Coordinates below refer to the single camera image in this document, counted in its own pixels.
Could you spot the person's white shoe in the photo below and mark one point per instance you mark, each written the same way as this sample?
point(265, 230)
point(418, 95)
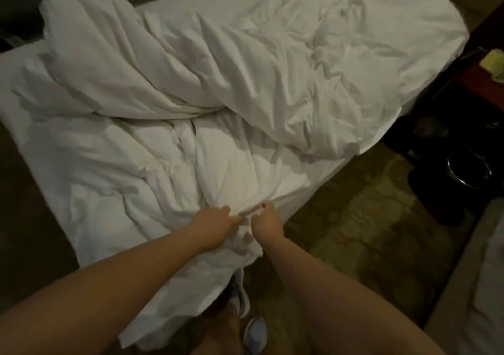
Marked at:
point(240, 297)
point(255, 335)

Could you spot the frosted glass partition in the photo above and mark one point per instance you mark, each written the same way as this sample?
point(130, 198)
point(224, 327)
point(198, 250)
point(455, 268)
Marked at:
point(23, 4)

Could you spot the person's left hand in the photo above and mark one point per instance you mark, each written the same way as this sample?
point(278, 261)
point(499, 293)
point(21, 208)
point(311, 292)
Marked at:
point(212, 226)

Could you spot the person's right forearm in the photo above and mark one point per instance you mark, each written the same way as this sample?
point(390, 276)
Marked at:
point(338, 311)

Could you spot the person's left forearm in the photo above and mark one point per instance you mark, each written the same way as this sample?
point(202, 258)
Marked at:
point(94, 303)

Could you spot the black trash bin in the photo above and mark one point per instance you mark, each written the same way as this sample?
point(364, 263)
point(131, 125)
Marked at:
point(468, 169)

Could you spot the white duvet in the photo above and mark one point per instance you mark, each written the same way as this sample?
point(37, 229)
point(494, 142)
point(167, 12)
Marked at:
point(275, 75)

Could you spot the person's right hand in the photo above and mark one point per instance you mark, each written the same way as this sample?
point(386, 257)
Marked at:
point(268, 225)

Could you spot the yellow telephone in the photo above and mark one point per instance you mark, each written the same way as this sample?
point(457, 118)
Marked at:
point(493, 64)

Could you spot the reddish wooden nightstand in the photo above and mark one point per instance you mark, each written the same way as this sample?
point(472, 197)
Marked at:
point(484, 89)

